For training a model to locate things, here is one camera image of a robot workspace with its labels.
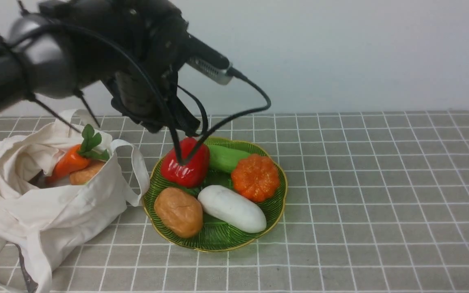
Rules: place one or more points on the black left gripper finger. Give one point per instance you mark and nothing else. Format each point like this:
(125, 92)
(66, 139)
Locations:
(153, 121)

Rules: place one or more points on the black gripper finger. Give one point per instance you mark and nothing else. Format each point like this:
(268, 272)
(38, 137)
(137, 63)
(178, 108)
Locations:
(184, 119)

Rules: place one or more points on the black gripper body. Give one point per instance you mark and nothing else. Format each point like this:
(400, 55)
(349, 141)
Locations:
(156, 30)

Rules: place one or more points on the red bell pepper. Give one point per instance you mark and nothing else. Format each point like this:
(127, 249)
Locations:
(190, 175)

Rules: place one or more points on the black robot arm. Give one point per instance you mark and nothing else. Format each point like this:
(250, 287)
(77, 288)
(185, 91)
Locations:
(66, 46)

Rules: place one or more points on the brown potato in bag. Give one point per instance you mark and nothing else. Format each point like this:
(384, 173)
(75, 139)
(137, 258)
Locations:
(82, 176)

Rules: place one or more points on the white cloth tote bag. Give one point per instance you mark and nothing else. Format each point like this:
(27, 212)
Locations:
(46, 224)

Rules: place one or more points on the green cucumber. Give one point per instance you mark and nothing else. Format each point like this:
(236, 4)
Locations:
(225, 159)

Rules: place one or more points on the orange carrot with green leaves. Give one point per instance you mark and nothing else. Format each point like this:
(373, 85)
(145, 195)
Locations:
(79, 156)

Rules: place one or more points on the orange pumpkin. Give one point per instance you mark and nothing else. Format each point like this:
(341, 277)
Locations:
(256, 178)

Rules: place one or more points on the brown potato on plate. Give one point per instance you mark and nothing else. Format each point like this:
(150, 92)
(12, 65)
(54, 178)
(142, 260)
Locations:
(180, 212)

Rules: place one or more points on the white radish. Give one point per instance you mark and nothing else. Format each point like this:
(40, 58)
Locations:
(227, 205)

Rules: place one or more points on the green glass plate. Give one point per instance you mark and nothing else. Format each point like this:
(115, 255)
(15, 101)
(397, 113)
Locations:
(216, 235)

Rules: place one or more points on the grey checked tablecloth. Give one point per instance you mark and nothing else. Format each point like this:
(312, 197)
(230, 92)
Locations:
(377, 203)

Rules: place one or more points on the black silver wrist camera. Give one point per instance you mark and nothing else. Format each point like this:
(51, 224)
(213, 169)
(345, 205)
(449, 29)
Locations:
(208, 61)

